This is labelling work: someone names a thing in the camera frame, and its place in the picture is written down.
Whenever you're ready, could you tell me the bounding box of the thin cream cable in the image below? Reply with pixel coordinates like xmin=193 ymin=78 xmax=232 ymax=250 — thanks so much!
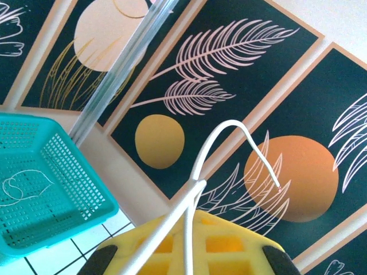
xmin=0 ymin=170 xmax=54 ymax=207

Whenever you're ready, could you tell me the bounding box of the aluminium frame post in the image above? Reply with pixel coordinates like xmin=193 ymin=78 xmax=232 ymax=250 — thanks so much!
xmin=68 ymin=0 xmax=175 ymax=144

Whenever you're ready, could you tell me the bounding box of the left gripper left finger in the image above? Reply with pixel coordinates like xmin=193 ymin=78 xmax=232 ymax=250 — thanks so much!
xmin=77 ymin=210 xmax=196 ymax=275

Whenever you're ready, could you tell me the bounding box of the teal plastic basket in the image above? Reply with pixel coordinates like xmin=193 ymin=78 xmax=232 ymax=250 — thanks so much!
xmin=0 ymin=112 xmax=120 ymax=257

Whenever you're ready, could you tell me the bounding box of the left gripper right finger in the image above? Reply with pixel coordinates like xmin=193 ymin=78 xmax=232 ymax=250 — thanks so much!
xmin=189 ymin=210 xmax=300 ymax=275

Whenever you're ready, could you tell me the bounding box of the pile of rubber bands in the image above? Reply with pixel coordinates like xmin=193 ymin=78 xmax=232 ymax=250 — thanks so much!
xmin=114 ymin=120 xmax=283 ymax=275

